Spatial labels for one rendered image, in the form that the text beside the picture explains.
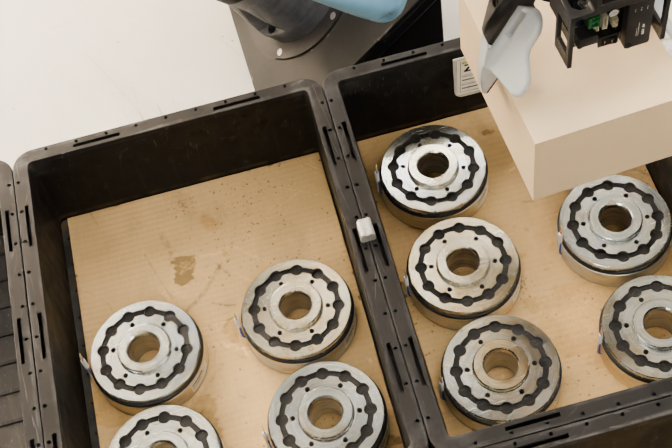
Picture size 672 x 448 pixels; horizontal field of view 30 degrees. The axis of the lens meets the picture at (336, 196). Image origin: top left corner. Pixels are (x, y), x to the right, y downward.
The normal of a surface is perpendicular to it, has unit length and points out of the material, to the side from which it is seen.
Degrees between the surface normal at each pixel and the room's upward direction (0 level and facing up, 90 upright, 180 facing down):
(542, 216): 0
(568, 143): 90
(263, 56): 43
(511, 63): 59
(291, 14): 79
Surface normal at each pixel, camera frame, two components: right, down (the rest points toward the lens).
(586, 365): -0.11, -0.54
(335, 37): -0.73, -0.20
